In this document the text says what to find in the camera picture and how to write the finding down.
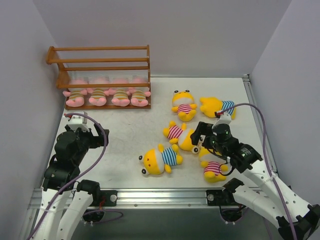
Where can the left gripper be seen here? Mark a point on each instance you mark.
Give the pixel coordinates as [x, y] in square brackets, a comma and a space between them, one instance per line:
[94, 139]

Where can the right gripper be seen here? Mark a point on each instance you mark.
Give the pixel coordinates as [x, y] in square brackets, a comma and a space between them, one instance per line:
[206, 135]

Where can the yellow plush red stripes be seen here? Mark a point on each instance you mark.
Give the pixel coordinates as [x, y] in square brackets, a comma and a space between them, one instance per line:
[213, 169]
[183, 104]
[181, 136]

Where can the yellow plush red stripes top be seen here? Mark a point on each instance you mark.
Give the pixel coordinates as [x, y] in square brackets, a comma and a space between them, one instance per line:
[183, 104]

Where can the pink plush face-down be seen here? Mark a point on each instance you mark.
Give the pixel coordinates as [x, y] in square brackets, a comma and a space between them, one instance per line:
[98, 94]

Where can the pink plush orange stripes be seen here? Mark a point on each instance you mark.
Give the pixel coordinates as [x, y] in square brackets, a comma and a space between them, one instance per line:
[120, 95]
[76, 95]

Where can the pink plush blue stripes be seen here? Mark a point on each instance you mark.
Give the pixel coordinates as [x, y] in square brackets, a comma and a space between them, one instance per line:
[139, 96]

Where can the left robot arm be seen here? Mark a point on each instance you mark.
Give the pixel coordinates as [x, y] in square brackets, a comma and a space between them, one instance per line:
[63, 201]

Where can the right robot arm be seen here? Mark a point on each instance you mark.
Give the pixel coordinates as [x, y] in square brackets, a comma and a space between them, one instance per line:
[294, 217]

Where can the wooden three-tier shelf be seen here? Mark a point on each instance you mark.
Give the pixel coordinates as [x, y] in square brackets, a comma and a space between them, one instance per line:
[112, 62]

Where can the yellow plush under pile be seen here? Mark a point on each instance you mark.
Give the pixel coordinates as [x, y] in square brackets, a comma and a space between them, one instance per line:
[210, 105]

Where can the yellow plush red stripes front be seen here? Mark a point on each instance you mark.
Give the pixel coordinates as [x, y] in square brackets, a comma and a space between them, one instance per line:
[213, 169]

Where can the yellow plush blue stripes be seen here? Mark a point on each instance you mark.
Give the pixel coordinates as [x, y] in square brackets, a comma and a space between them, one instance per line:
[159, 160]

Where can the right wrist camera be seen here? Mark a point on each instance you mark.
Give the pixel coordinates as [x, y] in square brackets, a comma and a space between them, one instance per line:
[222, 118]

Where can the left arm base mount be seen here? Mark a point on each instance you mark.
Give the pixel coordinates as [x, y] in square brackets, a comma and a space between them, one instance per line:
[107, 198]

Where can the aluminium right rail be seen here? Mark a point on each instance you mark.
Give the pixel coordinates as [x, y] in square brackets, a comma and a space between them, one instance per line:
[258, 121]

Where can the aluminium rail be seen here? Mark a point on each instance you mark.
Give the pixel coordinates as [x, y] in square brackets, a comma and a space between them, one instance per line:
[258, 121]
[179, 198]

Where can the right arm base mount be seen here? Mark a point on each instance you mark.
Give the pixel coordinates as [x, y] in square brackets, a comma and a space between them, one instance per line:
[215, 197]

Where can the aluminium front rail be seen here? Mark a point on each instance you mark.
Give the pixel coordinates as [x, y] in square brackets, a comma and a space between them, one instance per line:
[179, 198]

